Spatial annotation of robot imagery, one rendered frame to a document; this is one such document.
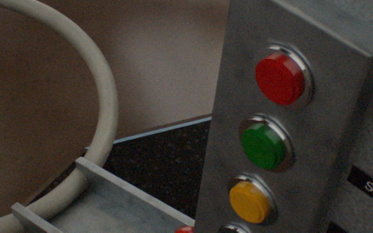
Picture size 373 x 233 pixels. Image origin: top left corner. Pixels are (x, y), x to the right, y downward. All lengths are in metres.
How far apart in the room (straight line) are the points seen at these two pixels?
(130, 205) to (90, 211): 0.06
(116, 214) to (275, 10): 0.67
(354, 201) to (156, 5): 2.38
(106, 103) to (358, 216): 0.72
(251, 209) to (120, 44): 2.18
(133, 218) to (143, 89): 1.48
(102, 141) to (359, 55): 0.75
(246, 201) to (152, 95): 1.99
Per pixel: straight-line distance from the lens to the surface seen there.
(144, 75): 2.48
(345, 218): 0.43
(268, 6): 0.35
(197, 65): 2.53
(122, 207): 0.99
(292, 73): 0.35
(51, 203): 0.99
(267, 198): 0.42
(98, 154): 1.04
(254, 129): 0.39
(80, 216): 0.99
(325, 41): 0.34
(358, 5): 0.34
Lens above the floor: 1.72
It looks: 46 degrees down
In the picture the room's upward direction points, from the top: 7 degrees clockwise
